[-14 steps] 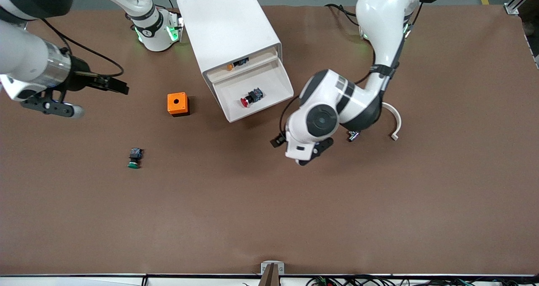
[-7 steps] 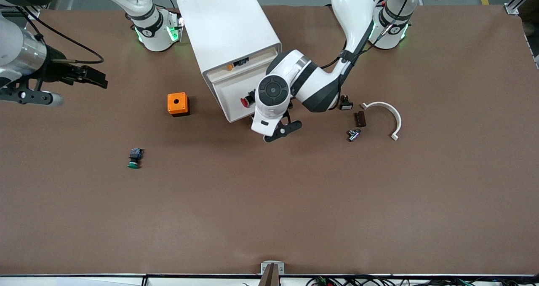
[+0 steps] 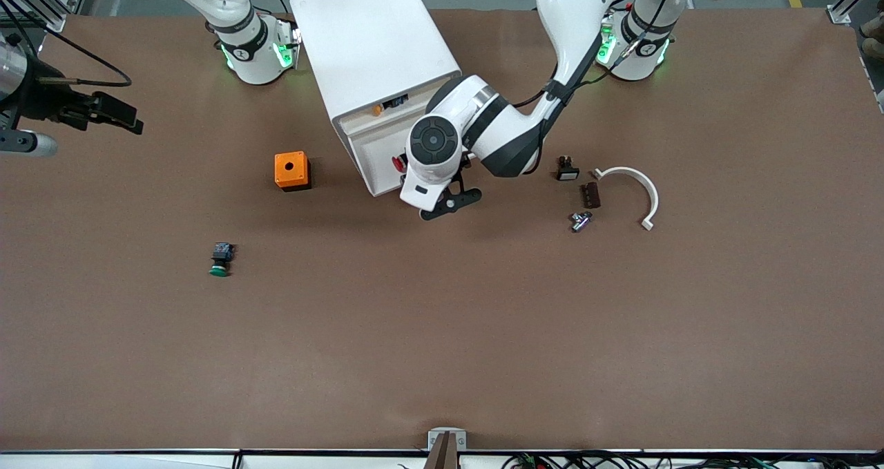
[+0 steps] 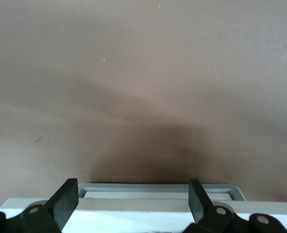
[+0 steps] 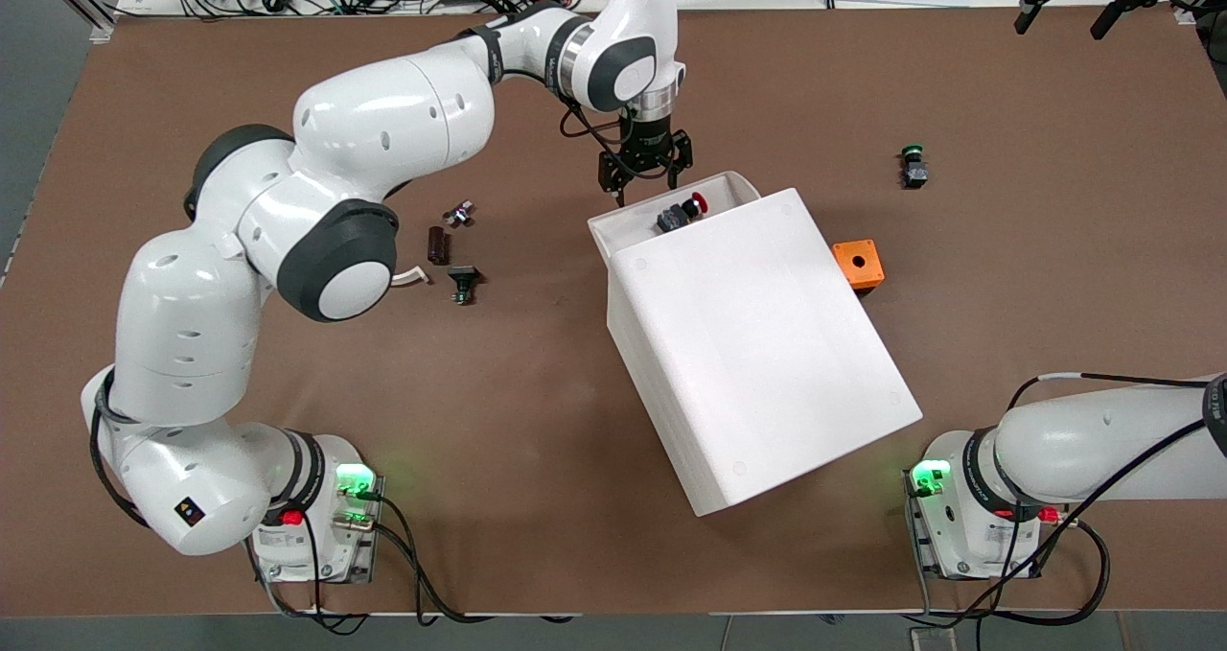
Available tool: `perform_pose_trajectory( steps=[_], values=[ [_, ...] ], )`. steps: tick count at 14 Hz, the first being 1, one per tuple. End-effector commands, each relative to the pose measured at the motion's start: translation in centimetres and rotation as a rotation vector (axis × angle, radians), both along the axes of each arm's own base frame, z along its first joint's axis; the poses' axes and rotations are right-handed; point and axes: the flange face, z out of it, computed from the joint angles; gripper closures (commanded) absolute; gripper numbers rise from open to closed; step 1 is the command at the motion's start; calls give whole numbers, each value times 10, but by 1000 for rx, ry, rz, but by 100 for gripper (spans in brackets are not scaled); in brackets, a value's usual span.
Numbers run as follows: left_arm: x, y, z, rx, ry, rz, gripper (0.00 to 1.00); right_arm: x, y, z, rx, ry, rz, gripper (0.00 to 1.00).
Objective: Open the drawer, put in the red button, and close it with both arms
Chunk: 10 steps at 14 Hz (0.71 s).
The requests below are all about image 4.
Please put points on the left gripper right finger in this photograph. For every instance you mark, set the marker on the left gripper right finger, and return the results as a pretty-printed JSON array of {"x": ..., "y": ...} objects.
[{"x": 199, "y": 208}]

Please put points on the white drawer cabinet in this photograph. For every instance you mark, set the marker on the white drawer cabinet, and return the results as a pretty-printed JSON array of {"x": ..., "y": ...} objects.
[{"x": 133, "y": 218}]

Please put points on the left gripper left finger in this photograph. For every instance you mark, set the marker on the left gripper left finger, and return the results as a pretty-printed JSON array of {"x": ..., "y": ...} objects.
[{"x": 61, "y": 208}]

